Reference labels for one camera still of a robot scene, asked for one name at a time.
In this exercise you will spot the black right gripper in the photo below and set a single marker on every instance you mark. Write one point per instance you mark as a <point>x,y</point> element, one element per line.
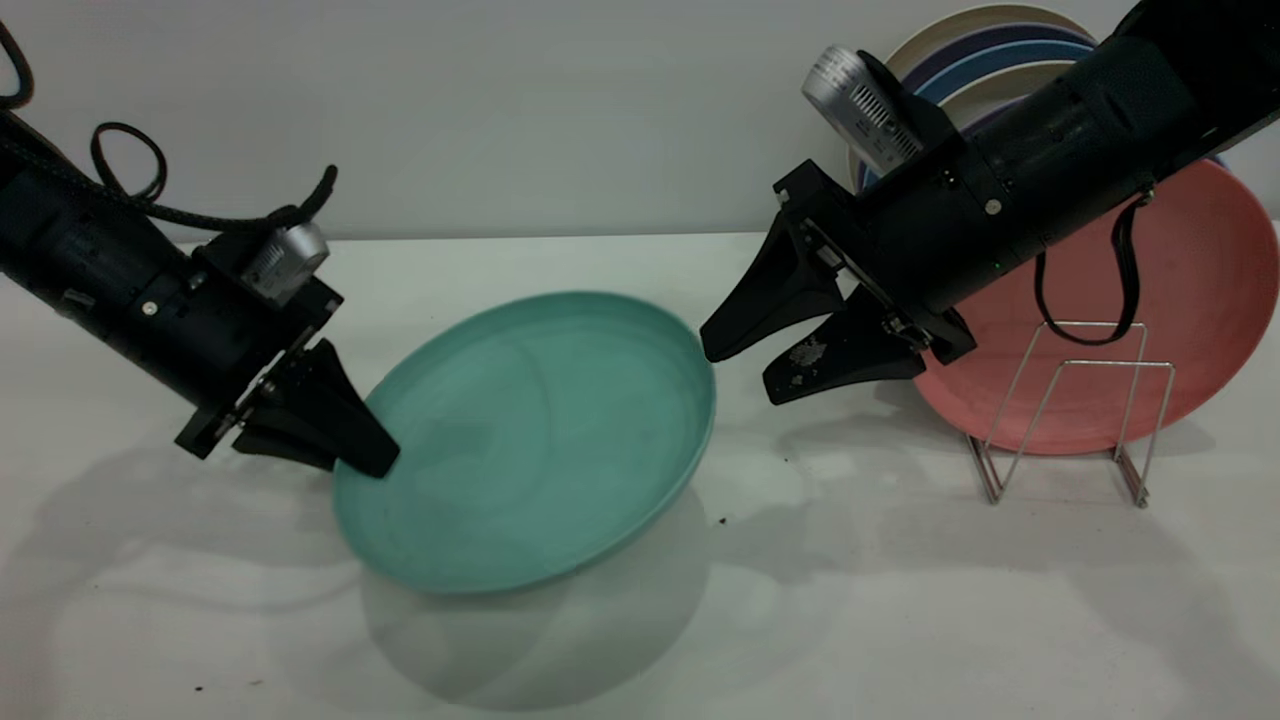
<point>920,240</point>

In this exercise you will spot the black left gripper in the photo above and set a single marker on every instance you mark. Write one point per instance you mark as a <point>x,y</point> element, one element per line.
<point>200,330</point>

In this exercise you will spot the green plate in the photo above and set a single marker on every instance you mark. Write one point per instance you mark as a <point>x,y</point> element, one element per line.
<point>530,440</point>

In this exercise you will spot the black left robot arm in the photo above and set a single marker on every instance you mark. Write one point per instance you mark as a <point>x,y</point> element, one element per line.
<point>60,245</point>

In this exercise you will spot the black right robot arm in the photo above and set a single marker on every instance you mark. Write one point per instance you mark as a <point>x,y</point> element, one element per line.
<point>1100,120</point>

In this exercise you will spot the pink plate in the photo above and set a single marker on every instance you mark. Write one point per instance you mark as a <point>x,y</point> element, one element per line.
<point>1200,300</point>

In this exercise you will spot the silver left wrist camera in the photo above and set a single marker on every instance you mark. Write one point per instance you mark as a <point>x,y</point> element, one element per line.
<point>285,260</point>

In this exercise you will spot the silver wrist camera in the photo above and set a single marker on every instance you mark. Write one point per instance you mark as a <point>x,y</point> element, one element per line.
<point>860,100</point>
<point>285,260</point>

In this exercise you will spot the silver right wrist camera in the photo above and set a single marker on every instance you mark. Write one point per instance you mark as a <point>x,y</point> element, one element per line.
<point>860,100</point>

